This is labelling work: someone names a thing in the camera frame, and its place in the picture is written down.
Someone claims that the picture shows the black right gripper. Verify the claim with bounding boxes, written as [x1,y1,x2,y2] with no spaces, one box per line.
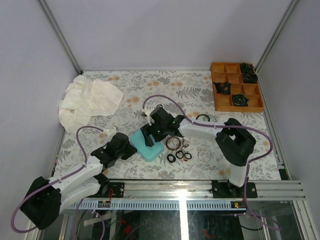
[140,120,169,148]

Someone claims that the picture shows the teal jewelry box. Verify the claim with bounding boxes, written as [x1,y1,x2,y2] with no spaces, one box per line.
[129,130,164,162]

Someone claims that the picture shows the black hair tie double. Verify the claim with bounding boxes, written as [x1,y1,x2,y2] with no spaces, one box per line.
[166,154,176,163]

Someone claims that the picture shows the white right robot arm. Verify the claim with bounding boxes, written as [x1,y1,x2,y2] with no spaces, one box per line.
[140,106,256,198]

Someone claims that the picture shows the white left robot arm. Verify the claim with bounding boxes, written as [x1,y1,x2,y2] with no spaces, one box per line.
[19,132,137,230]

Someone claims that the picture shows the dark purple bangle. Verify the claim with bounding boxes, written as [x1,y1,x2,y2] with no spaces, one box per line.
[165,136,182,151]

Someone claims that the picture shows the floral table mat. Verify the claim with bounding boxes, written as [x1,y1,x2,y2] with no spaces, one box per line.
[55,71,280,180]

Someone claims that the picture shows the thin silver bangle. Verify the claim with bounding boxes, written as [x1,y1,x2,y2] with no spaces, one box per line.
[197,149,212,163]

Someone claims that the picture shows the white crumpled cloth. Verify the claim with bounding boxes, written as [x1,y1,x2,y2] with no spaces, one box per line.
[58,75,124,135]

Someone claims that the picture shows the large black bangle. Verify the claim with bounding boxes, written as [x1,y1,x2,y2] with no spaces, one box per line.
[195,113,211,122]

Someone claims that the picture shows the green jade bangle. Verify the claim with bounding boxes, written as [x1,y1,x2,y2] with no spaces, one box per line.
[209,115,218,123]

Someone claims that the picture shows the black orange scrunchie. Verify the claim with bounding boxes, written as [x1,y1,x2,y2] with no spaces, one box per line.
[213,81,231,95]

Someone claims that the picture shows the black green scrunchie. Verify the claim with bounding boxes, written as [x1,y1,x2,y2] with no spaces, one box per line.
[231,93,249,107]

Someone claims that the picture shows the wooden compartment tray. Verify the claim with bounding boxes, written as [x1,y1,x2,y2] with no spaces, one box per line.
[210,62,264,113]

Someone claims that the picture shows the black scrunchie top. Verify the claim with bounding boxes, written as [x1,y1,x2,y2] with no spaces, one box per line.
[239,62,255,74]

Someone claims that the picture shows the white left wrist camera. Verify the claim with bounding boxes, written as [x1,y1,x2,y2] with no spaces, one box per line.
[102,126,118,138]

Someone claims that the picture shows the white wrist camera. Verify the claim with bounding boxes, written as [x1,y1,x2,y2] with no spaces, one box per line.
[102,126,118,138]
[141,108,153,126]

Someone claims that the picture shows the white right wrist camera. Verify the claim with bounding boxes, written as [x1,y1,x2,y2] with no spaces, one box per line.
[141,108,153,126]

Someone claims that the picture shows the aluminium rail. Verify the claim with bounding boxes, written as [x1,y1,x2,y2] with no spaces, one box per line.
[37,178,307,201]

